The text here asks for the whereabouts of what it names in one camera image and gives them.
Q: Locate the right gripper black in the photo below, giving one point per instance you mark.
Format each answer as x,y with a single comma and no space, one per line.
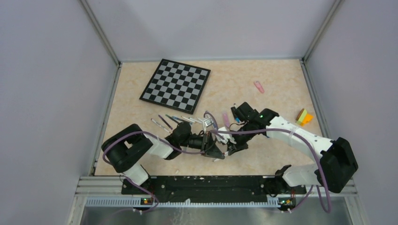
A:
239,145

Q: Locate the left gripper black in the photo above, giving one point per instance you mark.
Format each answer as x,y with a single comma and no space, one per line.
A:
210,149

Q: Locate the black highlighter blue cap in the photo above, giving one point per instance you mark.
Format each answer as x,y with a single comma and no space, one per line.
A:
234,112

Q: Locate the blue gel pen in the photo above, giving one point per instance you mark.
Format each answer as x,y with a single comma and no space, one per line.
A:
181,120

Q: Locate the green gel pen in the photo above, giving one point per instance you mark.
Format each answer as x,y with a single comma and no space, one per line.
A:
171,118

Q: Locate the purple gel pen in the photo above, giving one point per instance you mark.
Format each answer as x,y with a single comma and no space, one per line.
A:
165,122

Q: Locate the thin marker pink cap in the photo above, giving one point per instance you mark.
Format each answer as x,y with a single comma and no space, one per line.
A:
259,87

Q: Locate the lilac highlighter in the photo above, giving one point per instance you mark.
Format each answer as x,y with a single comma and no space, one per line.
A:
226,120

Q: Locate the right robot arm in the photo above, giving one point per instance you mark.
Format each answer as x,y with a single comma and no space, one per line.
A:
334,162

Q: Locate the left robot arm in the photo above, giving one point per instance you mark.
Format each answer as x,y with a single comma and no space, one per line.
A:
124,150

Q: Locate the black grey chessboard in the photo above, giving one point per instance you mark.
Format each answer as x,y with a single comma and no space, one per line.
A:
176,85

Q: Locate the yellow orange block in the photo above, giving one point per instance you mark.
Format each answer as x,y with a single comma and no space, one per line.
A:
304,117

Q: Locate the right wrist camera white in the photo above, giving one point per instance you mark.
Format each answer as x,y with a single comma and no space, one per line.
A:
224,137

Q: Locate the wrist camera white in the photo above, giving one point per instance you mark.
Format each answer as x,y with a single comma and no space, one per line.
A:
208,122
224,137

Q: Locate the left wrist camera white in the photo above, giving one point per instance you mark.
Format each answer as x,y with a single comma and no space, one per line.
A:
208,122

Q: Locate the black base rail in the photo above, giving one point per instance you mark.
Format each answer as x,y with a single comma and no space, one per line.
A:
219,189

